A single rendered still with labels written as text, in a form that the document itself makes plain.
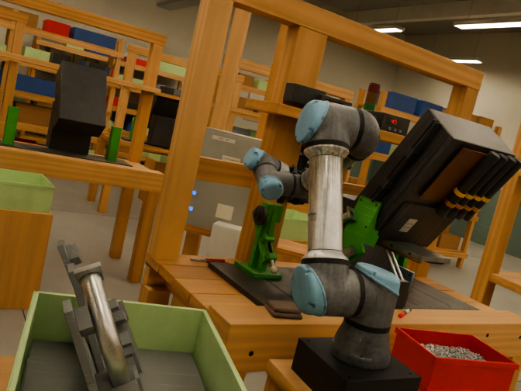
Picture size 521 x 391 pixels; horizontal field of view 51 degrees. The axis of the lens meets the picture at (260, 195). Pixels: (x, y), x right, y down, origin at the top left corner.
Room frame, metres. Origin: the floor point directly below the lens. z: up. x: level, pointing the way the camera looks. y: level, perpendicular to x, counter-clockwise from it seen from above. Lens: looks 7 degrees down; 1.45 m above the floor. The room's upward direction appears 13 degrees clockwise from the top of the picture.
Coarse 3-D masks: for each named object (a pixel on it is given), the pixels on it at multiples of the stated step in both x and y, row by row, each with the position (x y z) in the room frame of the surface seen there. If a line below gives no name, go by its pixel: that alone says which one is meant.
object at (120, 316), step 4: (112, 300) 1.11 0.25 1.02; (116, 300) 1.13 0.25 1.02; (112, 304) 1.11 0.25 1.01; (116, 304) 1.11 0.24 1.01; (112, 308) 1.11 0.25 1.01; (116, 308) 1.11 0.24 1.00; (120, 312) 1.20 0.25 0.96; (116, 316) 1.19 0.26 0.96; (120, 316) 1.19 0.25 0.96; (124, 316) 1.19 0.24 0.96; (116, 320) 1.19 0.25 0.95; (120, 320) 1.19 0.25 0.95; (124, 320) 1.20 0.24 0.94; (116, 324) 1.20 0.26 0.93
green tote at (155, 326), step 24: (48, 312) 1.22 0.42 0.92; (144, 312) 1.29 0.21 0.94; (168, 312) 1.31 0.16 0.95; (192, 312) 1.33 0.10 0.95; (24, 336) 0.99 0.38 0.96; (48, 336) 1.22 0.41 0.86; (144, 336) 1.29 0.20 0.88; (168, 336) 1.31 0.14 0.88; (192, 336) 1.33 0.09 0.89; (216, 336) 1.20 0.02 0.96; (24, 360) 1.03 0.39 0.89; (216, 360) 1.15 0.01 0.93; (216, 384) 1.11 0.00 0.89; (240, 384) 1.00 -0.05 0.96
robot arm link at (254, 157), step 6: (252, 150) 1.80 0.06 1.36; (258, 150) 1.79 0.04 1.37; (246, 156) 1.81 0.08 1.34; (252, 156) 1.78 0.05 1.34; (258, 156) 1.77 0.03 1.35; (264, 156) 1.79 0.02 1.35; (270, 156) 1.81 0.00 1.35; (246, 162) 1.79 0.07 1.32; (252, 162) 1.77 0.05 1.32; (258, 162) 1.77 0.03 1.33; (264, 162) 1.87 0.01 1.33; (270, 162) 1.77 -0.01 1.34; (276, 162) 1.82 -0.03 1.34; (252, 168) 1.78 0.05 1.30; (276, 168) 1.81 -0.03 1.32
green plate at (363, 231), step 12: (360, 204) 2.07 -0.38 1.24; (372, 204) 2.03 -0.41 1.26; (360, 216) 2.04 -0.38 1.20; (372, 216) 2.00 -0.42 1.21; (348, 228) 2.06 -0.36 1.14; (360, 228) 2.02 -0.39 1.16; (372, 228) 2.01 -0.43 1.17; (348, 240) 2.03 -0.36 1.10; (360, 240) 1.99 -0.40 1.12; (372, 240) 2.02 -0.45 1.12
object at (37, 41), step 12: (36, 36) 9.89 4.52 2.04; (36, 48) 9.87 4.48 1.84; (60, 48) 10.04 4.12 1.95; (72, 48) 10.19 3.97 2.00; (168, 72) 11.22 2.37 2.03; (180, 72) 11.35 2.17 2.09; (156, 84) 11.12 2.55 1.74; (180, 84) 11.77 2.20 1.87; (108, 96) 10.64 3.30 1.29; (24, 132) 9.89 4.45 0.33; (108, 132) 10.62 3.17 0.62; (120, 156) 10.79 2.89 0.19; (144, 156) 11.15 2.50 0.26
